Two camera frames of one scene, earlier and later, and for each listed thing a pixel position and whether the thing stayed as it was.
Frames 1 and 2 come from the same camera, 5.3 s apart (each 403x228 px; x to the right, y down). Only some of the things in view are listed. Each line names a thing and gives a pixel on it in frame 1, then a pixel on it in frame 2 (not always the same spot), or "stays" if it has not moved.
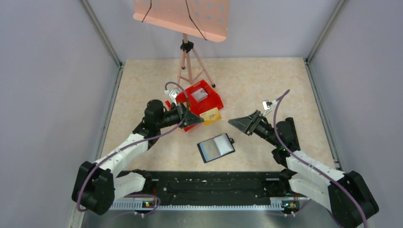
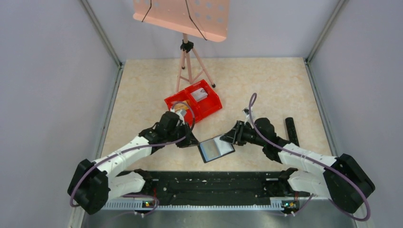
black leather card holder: (216, 147) stays
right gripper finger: (245, 124) → (231, 136)
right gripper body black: (263, 129) → (245, 134)
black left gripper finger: (192, 119) → (192, 140)
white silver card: (199, 94) stays
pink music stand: (207, 19) stays
